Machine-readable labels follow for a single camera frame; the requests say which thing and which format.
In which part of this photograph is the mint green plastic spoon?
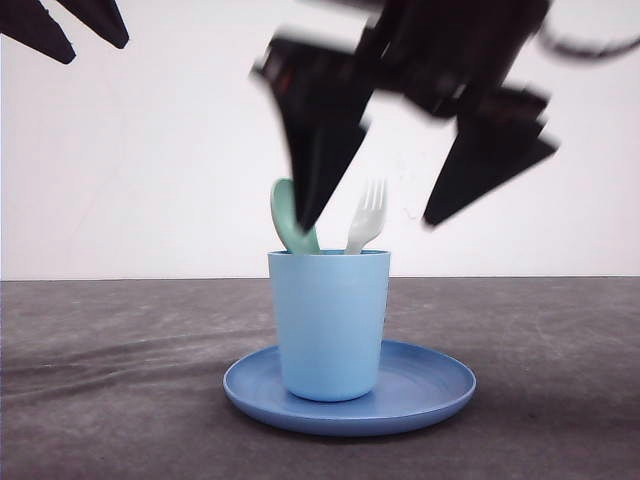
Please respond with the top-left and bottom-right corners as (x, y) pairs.
(270, 178), (321, 255)

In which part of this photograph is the light blue plastic cup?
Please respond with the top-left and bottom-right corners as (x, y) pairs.
(267, 250), (391, 402)

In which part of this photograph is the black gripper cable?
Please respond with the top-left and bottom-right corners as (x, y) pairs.
(542, 19), (640, 59)

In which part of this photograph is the grey table cloth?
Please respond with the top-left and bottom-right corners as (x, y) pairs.
(1, 277), (639, 479)

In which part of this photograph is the white plastic fork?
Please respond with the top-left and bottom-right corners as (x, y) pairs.
(343, 179), (387, 255)

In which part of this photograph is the blue plastic plate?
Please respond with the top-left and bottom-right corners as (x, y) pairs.
(223, 339), (477, 437)

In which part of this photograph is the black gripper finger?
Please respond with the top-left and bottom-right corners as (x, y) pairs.
(67, 0), (129, 49)
(1, 0), (76, 65)
(423, 116), (558, 227)
(274, 94), (371, 231)

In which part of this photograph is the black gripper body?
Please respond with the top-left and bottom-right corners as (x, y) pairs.
(253, 1), (550, 118)

